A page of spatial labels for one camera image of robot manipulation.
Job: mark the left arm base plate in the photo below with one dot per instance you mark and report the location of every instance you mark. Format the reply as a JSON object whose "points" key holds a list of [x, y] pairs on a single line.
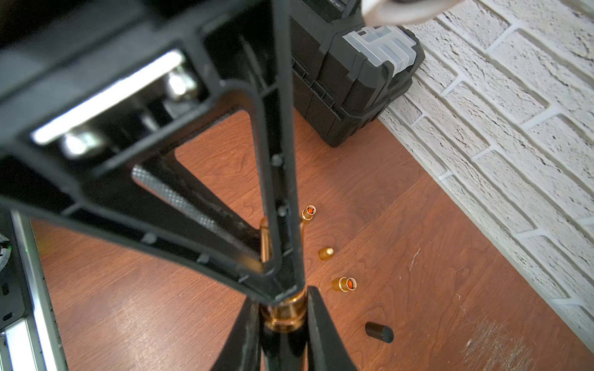
{"points": [[14, 296]]}

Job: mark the gold lipstick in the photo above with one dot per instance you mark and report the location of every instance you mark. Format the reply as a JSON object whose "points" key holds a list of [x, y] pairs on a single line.
{"points": [[284, 330], [344, 284], [308, 213]]}

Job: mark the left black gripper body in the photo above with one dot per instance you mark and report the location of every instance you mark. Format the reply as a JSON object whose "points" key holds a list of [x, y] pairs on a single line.
{"points": [[73, 73]]}

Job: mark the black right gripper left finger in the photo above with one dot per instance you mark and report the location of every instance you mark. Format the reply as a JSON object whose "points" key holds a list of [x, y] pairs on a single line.
{"points": [[242, 349]]}

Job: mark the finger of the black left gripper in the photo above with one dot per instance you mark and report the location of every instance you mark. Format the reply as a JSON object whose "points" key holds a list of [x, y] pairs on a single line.
{"points": [[284, 274], [160, 209]]}

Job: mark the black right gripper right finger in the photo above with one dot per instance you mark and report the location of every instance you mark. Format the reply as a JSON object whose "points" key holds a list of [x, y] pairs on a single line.
{"points": [[325, 348]]}

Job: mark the aluminium rail frame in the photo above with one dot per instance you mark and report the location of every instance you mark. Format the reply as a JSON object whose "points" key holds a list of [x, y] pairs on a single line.
{"points": [[33, 342]]}

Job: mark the black plastic toolbox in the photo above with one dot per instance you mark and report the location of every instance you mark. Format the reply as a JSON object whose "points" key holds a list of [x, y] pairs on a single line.
{"points": [[344, 72]]}

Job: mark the black lipstick cap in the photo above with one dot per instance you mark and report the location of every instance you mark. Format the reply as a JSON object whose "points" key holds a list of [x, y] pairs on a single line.
{"points": [[380, 332]]}

